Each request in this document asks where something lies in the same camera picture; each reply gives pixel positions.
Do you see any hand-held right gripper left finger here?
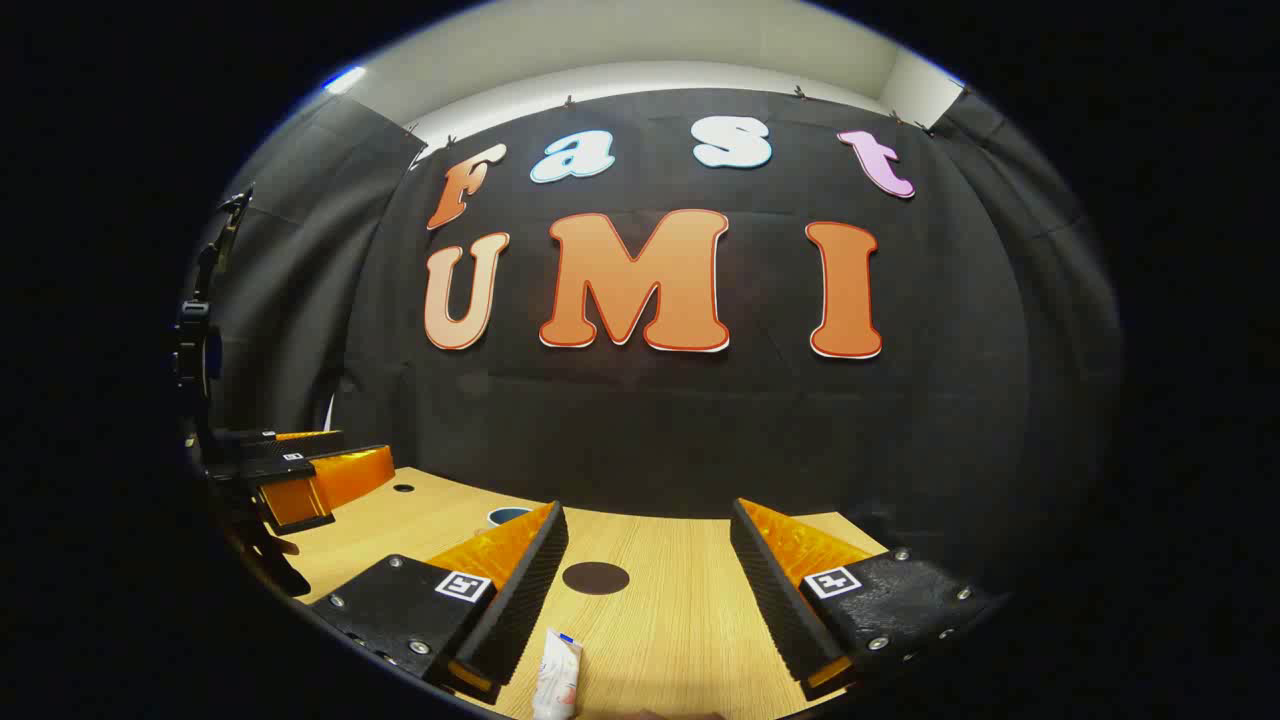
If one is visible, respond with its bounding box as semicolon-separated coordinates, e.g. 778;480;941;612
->
310;500;569;706

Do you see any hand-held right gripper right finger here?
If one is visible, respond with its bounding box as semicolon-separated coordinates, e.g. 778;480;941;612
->
730;498;1001;701

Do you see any dark round coaster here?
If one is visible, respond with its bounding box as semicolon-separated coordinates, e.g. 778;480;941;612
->
562;561;631;597

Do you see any white toothpaste tube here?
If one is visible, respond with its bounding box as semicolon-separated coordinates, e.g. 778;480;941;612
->
530;628;584;720

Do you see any wooden desktop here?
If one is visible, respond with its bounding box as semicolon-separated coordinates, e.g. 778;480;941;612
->
235;465;891;720

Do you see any black backdrop cloth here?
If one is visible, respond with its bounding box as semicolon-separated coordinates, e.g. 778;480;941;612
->
190;88;1126;601

